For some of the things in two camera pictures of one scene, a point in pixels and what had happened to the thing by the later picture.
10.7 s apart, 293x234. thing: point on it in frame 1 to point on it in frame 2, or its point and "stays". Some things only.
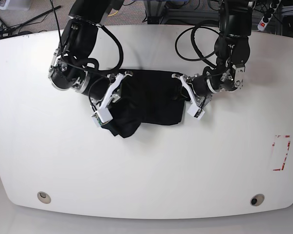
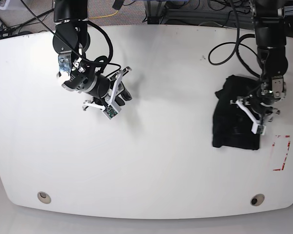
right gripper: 197,88 to 261,113
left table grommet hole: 44,197 stays
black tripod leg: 10,29 stays
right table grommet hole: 257,199 stays
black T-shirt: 148,97 to 232,126
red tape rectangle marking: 280,148 stays
